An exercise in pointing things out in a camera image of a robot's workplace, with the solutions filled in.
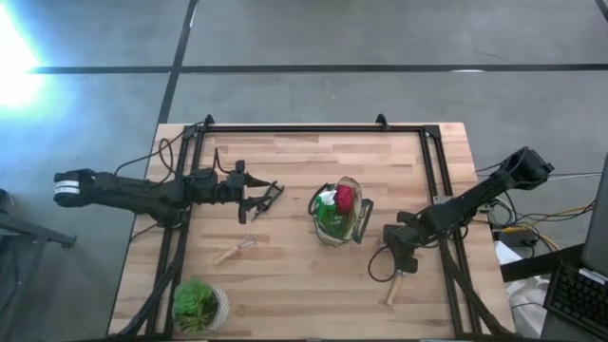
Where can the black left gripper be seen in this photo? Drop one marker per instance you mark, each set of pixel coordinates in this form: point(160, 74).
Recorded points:
point(223, 190)

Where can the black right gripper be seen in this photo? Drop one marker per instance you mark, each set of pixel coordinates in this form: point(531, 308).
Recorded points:
point(401, 237)

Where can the green plastic spray bottle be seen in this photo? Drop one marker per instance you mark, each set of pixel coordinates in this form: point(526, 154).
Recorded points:
point(328, 214)

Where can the canvas gardening bag green trim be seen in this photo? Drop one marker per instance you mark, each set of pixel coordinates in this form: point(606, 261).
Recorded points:
point(328, 233)

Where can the red gardening glove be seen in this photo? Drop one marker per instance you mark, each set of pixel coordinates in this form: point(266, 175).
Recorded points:
point(344, 197)

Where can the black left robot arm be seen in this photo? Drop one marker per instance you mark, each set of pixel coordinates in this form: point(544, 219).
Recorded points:
point(133, 195)

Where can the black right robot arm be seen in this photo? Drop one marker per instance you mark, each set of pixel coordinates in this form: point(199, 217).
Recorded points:
point(475, 199)

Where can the white plastic bag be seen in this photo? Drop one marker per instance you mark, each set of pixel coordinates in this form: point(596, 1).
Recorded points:
point(527, 304)

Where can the succulent plant in white pot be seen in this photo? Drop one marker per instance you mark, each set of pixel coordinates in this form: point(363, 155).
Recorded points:
point(199, 306)

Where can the black keyboard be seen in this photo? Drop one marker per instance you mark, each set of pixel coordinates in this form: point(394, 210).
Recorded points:
point(577, 299)

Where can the dark metal stand base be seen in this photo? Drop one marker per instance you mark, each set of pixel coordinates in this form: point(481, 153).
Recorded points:
point(28, 228)

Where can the grey metal bracket plate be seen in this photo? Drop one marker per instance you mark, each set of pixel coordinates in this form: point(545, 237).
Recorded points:
point(440, 200)

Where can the black frame clamp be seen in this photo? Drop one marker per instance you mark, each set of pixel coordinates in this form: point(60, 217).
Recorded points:
point(208, 119)
point(382, 121)

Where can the black aluminium table frame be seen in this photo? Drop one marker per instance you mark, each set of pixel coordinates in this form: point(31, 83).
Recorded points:
point(309, 128)

